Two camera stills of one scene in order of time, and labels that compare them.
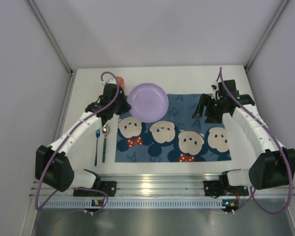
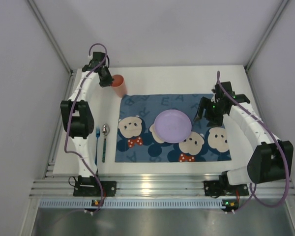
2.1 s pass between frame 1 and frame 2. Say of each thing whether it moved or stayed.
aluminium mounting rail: stayed
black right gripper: stayed
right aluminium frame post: stayed
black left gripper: moved
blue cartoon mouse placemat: stayed
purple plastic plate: moved
